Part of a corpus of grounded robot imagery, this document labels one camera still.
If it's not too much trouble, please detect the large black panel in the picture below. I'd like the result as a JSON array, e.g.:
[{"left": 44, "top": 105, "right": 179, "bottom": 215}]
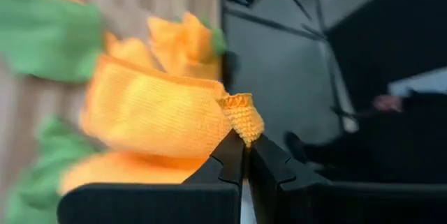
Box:
[{"left": 327, "top": 0, "right": 447, "bottom": 110}]

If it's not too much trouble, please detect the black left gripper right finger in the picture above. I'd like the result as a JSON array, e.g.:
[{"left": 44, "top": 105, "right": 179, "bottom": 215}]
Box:
[{"left": 247, "top": 134, "right": 447, "bottom": 224}]

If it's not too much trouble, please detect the person's hand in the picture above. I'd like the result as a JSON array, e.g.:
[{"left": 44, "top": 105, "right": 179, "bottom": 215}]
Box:
[{"left": 372, "top": 94, "right": 404, "bottom": 114}]

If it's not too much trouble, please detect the person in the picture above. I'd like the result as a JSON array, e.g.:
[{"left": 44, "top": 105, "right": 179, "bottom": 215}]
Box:
[{"left": 284, "top": 89, "right": 447, "bottom": 185}]

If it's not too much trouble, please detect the green microfiber towel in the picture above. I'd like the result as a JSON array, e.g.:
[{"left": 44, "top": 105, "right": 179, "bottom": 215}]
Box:
[
  {"left": 3, "top": 114, "right": 105, "bottom": 224},
  {"left": 200, "top": 16, "right": 228, "bottom": 57},
  {"left": 0, "top": 0, "right": 103, "bottom": 84}
]

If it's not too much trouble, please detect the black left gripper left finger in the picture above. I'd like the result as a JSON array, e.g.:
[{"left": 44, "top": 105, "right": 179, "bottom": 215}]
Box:
[{"left": 57, "top": 128, "right": 246, "bottom": 224}]

